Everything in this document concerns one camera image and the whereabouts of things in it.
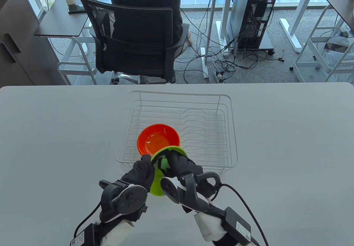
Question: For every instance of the black round controller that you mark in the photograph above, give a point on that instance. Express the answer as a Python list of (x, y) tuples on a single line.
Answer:
[(130, 199), (170, 190)]

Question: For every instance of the dark flat coaster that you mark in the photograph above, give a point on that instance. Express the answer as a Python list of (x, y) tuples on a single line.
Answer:
[(76, 9)]

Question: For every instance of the brown side table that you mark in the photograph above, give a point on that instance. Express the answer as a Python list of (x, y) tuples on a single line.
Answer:
[(62, 22)]

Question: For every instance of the black sensor box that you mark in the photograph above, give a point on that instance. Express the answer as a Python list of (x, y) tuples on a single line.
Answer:
[(83, 236), (236, 226)]

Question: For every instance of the person's right hand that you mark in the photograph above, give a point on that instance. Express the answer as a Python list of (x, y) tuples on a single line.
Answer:
[(182, 165)]

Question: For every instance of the dark brown cabinet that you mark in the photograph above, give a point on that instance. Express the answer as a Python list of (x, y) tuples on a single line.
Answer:
[(16, 44)]

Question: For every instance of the green hand towel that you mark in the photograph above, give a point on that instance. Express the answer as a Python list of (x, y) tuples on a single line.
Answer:
[(163, 164)]

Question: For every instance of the person's left forearm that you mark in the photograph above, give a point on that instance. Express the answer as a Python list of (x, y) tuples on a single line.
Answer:
[(119, 232)]

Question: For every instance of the orange bowl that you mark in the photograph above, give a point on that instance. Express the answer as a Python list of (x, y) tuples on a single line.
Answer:
[(159, 138)]

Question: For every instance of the black computer tower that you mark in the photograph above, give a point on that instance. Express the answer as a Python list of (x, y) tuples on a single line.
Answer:
[(257, 22)]

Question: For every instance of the white power strip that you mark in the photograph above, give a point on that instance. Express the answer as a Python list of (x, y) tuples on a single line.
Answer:
[(219, 76)]

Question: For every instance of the green bowl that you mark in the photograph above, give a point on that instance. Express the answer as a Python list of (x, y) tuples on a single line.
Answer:
[(157, 186)]

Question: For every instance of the white frame rolling table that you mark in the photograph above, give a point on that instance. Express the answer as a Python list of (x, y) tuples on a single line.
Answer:
[(340, 8)]

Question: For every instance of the person's right forearm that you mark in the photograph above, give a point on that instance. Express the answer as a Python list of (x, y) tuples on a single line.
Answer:
[(210, 224)]

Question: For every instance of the person's left hand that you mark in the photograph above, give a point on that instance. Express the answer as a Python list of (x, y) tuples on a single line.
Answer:
[(141, 171)]

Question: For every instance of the black mesh office chair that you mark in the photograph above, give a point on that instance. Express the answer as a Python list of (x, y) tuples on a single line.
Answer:
[(143, 27)]

